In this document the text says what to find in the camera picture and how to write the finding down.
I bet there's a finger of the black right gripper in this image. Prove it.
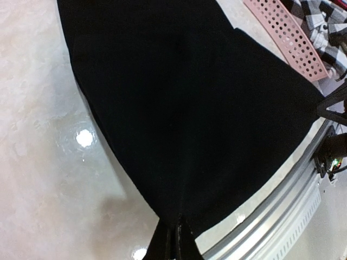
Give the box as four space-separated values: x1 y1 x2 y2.
317 83 346 113
317 109 347 126

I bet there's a black white checked shirt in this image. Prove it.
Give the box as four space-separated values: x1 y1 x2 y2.
282 0 346 81

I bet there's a pink plastic laundry basket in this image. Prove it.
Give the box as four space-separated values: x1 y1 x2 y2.
243 0 331 82

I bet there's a black t-shirt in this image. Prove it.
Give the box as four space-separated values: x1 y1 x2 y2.
57 1 324 236

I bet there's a front aluminium rail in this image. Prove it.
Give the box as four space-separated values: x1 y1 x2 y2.
196 119 338 259

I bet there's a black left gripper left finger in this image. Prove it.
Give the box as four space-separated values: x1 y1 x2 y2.
143 220 176 260

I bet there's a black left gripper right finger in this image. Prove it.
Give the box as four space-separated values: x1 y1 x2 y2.
176 217 203 260

